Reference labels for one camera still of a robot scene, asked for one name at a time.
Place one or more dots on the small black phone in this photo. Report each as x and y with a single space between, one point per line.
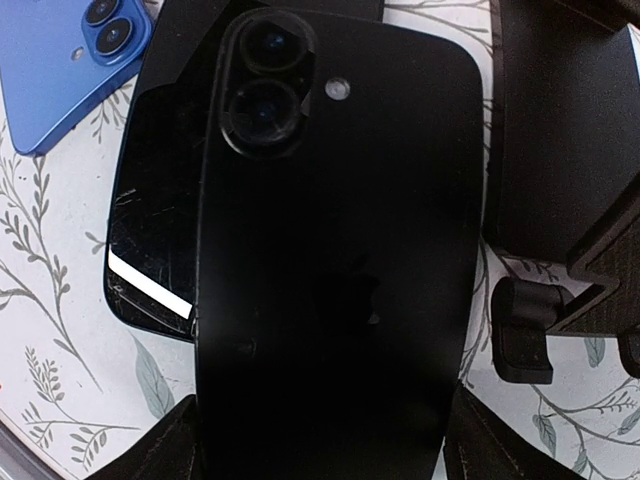
337 246

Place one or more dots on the blue phone face down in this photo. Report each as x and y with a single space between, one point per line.
61 59

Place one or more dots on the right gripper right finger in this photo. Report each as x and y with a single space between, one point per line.
478 445

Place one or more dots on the black clamp phone stand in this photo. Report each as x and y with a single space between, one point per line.
563 177

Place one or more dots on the floral table mat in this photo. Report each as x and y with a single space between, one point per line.
79 387

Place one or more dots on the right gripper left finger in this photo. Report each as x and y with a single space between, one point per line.
169 450

